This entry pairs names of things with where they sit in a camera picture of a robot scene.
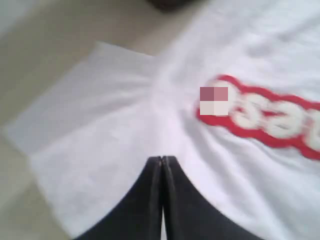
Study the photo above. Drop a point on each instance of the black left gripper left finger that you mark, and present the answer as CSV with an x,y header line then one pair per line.
x,y
138,216

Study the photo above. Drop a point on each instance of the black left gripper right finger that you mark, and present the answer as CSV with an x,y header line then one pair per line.
x,y
188,215

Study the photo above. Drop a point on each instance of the white shirt with red lettering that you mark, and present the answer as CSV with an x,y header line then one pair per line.
x,y
236,99

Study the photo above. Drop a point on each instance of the brown wicker laundry basket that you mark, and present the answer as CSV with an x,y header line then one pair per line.
x,y
169,4

